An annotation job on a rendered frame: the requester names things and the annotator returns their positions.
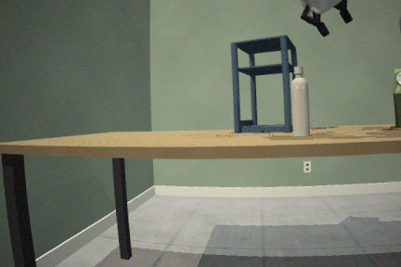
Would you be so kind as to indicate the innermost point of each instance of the blue shelving unit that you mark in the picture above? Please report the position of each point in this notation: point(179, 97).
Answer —
point(251, 47)

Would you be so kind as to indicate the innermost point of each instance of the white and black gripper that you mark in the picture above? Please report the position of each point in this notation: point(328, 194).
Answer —
point(318, 7)

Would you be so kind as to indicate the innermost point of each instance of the cream bottle with grey cap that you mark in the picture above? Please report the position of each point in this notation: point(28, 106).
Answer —
point(300, 104)

